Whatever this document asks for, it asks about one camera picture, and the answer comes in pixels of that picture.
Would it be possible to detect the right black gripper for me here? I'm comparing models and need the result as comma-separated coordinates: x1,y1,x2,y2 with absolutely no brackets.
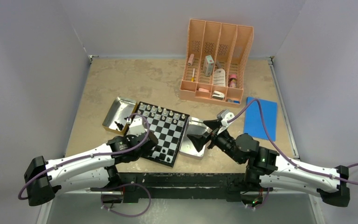
187,119,243,164

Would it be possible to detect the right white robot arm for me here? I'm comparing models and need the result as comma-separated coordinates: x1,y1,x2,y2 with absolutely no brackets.
202,119,351,207

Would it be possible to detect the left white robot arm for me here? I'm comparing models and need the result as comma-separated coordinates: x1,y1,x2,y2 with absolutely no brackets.
18,133,158,206

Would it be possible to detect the black white chess board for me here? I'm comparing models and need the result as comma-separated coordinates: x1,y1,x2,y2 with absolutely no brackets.
117,101,190,168

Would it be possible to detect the metal tin with black pieces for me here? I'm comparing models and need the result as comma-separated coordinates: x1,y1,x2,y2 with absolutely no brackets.
102,96,138,134

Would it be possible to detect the empty metal tin lid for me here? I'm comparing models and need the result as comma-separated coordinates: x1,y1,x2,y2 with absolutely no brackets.
179,117,210,160

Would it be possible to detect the white stapler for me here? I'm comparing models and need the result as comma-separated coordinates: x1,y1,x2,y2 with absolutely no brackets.
211,91,225,100

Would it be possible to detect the pink eraser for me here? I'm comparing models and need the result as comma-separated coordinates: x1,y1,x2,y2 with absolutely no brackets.
198,88,210,93

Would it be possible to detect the blue notebook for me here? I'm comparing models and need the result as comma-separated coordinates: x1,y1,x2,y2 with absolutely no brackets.
243,99,278,141

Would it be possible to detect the pink tape roll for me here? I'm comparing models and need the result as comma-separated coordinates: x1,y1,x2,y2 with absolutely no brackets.
228,73,238,88

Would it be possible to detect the white striped bottle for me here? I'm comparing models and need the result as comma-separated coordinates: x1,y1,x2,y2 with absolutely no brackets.
212,69,226,87

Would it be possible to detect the yellow white pen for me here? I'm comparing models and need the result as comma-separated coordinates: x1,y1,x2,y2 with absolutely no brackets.
191,68,195,82

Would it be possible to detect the white green small box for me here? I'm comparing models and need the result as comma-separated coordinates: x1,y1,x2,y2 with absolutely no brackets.
203,55,215,77

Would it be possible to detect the pink small tube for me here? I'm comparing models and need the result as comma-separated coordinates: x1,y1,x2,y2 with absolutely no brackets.
187,54,194,66

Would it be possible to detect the peach plastic desk organizer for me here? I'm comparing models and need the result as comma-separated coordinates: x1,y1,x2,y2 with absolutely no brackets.
179,19,254,107

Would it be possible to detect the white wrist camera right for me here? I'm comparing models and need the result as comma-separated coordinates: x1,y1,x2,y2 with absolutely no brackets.
217,109,235,127

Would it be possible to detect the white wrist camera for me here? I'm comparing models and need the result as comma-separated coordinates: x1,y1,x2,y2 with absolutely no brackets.
217,109,235,127
125,117,146,136

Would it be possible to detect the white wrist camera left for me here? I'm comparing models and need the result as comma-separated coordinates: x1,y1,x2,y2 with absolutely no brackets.
125,117,146,136

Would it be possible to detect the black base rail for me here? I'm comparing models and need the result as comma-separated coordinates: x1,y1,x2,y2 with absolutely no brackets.
91,172,259,203

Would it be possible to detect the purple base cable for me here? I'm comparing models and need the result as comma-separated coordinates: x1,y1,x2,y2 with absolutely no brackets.
100,183,152,217

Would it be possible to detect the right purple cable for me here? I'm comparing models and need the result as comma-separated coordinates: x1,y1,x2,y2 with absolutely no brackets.
228,98,358,187

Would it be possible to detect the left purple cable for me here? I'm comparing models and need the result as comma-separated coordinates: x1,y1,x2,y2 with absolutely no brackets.
18,113,151,201

